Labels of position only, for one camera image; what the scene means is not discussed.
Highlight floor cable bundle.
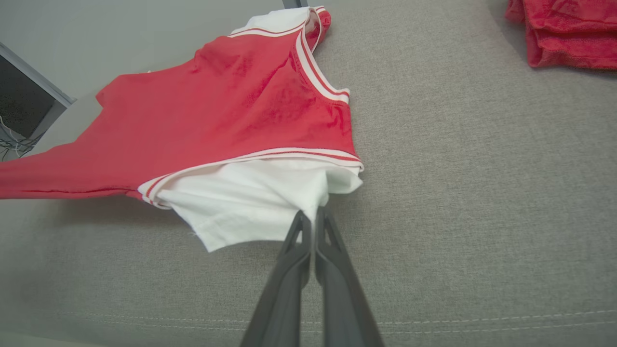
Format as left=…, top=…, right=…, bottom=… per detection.
left=0, top=116, right=44, bottom=162

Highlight red garment white edge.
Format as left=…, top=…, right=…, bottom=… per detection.
left=505, top=0, right=617, bottom=71

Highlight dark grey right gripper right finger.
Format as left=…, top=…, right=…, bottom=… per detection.
left=314, top=206, right=386, bottom=347

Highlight red garment striped white trim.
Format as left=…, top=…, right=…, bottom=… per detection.
left=0, top=5, right=365, bottom=254

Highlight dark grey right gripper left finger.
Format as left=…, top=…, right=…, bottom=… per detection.
left=240, top=210, right=313, bottom=347

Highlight grey slanted metal frame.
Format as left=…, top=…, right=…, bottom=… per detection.
left=0, top=42, right=78, bottom=145

